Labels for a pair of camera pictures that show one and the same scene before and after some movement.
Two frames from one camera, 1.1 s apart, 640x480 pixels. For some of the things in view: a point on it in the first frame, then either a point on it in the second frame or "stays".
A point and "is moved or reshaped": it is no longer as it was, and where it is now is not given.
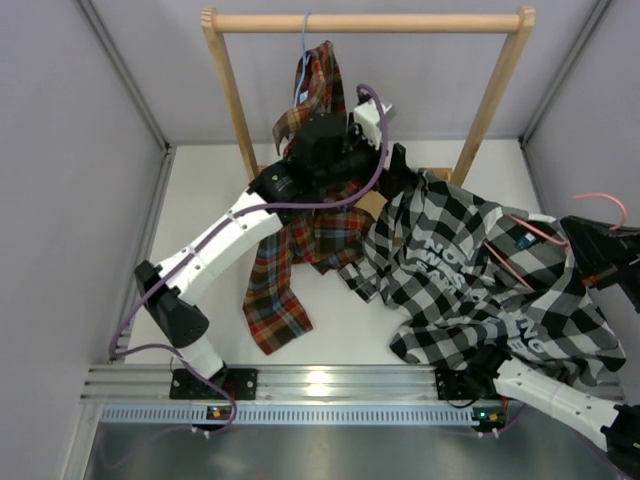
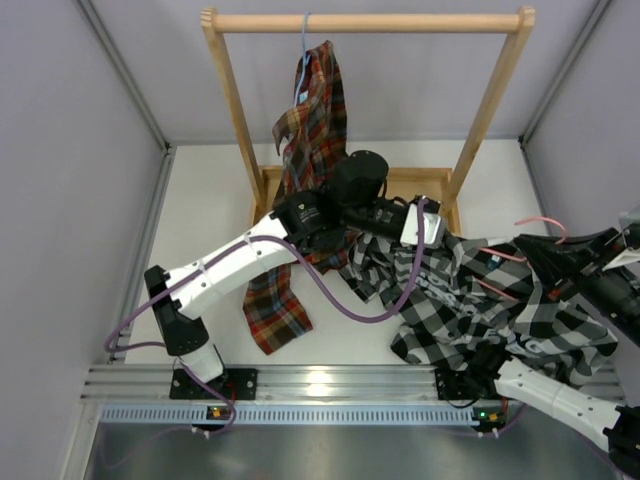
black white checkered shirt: [468, 272] is moved or reshaped
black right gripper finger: [599, 248] to [557, 265]
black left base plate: [238, 384] stays
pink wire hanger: [550, 236] to [520, 259]
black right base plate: [460, 384] stays
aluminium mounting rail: [351, 384] stays
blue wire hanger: [305, 57] stays
